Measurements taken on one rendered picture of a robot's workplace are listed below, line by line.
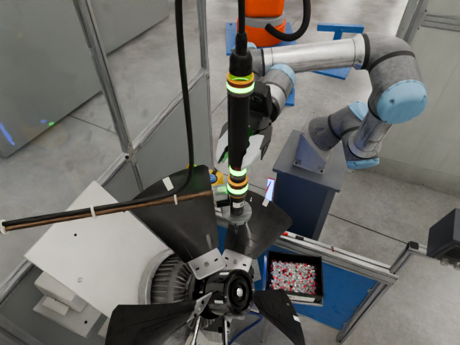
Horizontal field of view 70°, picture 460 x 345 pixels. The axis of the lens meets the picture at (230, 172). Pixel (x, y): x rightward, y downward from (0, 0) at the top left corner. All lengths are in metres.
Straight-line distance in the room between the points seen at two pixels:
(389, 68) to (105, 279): 0.93
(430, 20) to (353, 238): 1.47
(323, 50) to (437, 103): 1.75
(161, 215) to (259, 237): 0.33
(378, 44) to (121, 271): 0.93
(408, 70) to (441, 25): 1.45
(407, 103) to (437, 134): 1.86
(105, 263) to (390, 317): 1.83
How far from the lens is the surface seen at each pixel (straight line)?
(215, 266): 0.92
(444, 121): 2.72
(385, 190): 2.98
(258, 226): 1.05
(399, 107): 0.94
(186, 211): 0.86
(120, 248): 1.02
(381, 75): 0.96
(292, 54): 0.95
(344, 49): 0.98
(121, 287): 1.02
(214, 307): 0.91
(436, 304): 2.56
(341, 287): 1.69
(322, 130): 1.41
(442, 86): 2.57
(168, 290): 0.99
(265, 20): 4.55
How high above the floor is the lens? 2.06
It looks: 47 degrees down
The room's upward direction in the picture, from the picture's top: straight up
